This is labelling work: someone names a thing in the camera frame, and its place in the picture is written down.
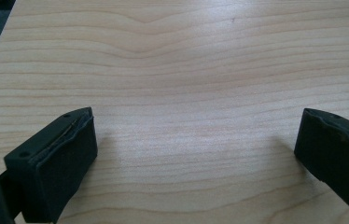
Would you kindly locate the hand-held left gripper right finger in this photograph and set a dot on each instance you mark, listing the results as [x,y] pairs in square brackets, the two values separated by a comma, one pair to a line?
[340,155]

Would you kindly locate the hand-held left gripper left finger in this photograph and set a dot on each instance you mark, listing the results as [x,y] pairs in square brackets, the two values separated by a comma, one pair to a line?
[57,168]

